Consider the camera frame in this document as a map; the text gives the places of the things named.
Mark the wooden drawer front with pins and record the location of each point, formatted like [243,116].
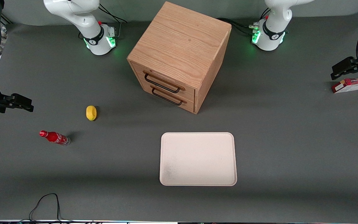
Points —
[166,81]
[179,100]

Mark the red cookie box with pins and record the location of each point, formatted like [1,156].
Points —
[353,84]

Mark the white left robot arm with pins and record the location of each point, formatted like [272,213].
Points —
[273,28]

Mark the wooden drawer cabinet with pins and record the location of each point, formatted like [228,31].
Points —
[182,40]

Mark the yellow lemon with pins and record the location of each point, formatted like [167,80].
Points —
[91,113]

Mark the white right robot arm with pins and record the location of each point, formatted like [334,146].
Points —
[73,9]

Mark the beige plastic tray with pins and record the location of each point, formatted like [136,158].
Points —
[197,158]

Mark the red cola bottle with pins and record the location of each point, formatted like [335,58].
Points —
[54,137]

